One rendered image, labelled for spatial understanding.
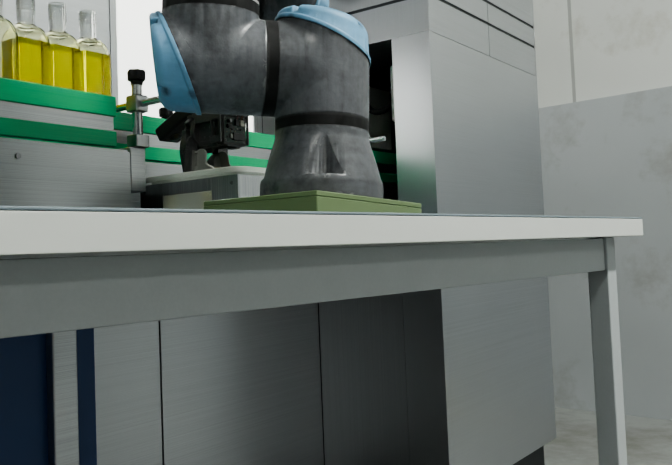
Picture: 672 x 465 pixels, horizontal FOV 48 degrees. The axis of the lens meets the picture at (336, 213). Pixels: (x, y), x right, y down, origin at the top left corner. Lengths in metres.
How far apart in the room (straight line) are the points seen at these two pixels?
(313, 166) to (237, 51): 0.16
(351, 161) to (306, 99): 0.09
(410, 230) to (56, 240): 0.44
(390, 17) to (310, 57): 1.10
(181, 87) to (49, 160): 0.32
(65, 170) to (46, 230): 0.57
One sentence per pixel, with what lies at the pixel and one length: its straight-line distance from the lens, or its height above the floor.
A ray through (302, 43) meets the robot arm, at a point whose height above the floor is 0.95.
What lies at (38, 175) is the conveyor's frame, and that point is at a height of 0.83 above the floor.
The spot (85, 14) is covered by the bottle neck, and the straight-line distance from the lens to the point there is 1.42.
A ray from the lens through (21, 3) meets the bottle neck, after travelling 1.36.
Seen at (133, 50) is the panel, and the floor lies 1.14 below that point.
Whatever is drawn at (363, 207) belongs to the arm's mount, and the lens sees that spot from 0.85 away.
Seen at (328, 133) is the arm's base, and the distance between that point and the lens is 0.88.
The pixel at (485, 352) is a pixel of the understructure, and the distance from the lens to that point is 2.07.
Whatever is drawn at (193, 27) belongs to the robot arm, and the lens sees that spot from 0.90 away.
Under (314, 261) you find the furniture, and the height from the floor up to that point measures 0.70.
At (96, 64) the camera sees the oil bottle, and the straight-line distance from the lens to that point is 1.38.
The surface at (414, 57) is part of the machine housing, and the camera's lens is 1.93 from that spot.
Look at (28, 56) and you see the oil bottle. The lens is 1.31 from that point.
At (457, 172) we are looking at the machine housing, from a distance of 1.96.
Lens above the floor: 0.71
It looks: 3 degrees up
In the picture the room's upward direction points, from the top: 2 degrees counter-clockwise
